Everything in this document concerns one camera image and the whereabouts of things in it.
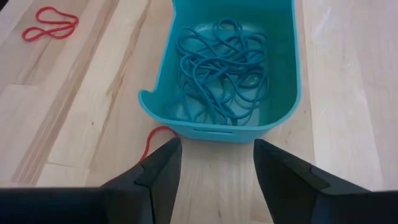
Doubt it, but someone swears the teal plastic basket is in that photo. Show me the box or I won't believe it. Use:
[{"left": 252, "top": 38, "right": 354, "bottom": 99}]
[{"left": 138, "top": 0, "right": 302, "bottom": 144}]

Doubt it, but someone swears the blue cord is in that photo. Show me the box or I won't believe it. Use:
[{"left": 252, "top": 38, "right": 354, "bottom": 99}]
[{"left": 186, "top": 37, "right": 249, "bottom": 88}]

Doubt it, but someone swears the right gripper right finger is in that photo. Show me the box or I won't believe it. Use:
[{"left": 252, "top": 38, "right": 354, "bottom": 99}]
[{"left": 252, "top": 138, "right": 398, "bottom": 224}]

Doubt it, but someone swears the blue rubber band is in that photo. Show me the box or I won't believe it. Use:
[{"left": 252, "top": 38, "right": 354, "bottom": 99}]
[
  {"left": 176, "top": 27, "right": 218, "bottom": 94},
  {"left": 217, "top": 46, "right": 270, "bottom": 103},
  {"left": 211, "top": 17, "right": 268, "bottom": 47},
  {"left": 183, "top": 77, "right": 240, "bottom": 127}
]

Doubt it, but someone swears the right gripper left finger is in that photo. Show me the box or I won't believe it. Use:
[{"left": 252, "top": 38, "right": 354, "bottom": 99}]
[{"left": 0, "top": 138, "right": 183, "bottom": 224}]

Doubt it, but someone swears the red rubber band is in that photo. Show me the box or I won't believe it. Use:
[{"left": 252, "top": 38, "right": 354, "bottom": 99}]
[
  {"left": 138, "top": 125, "right": 180, "bottom": 163},
  {"left": 21, "top": 5, "right": 80, "bottom": 43}
]

